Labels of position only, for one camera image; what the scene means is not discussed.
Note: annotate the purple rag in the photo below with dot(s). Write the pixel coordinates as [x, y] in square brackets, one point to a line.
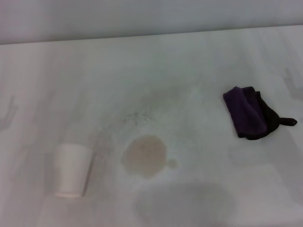
[246, 111]

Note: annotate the white paper cup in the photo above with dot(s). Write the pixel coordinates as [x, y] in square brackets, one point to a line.
[71, 170]

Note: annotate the large brown water stain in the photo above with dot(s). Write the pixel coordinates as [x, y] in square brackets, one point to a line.
[144, 154]

